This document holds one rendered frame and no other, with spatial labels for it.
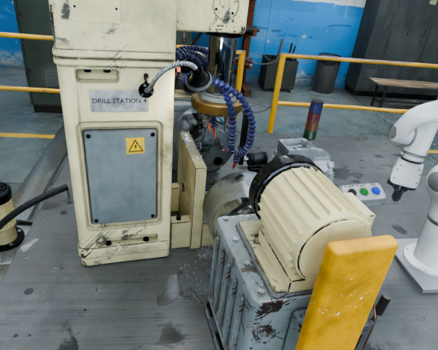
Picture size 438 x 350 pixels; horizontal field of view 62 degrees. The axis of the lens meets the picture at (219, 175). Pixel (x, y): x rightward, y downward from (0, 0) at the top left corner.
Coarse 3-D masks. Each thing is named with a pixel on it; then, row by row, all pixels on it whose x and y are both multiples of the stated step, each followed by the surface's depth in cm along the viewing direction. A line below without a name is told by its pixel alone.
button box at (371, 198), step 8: (360, 184) 134; (368, 184) 135; (376, 184) 136; (344, 192) 130; (360, 192) 132; (368, 192) 132; (360, 200) 130; (368, 200) 131; (376, 200) 132; (384, 200) 134
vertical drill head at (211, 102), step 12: (216, 48) 114; (228, 48) 114; (216, 60) 115; (228, 60) 116; (216, 72) 117; (228, 72) 118; (192, 96) 125; (204, 96) 121; (216, 96) 119; (204, 108) 119; (216, 108) 118; (240, 108) 123; (204, 120) 123; (204, 132) 126
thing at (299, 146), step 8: (280, 144) 146; (288, 144) 149; (296, 144) 150; (304, 144) 149; (312, 144) 145; (280, 152) 146; (288, 152) 140; (296, 152) 140; (304, 152) 141; (312, 152) 142; (312, 160) 144
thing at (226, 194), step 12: (228, 180) 114; (240, 180) 112; (216, 192) 113; (228, 192) 110; (240, 192) 107; (204, 204) 118; (216, 204) 110; (228, 204) 106; (240, 204) 103; (204, 216) 118; (216, 216) 108
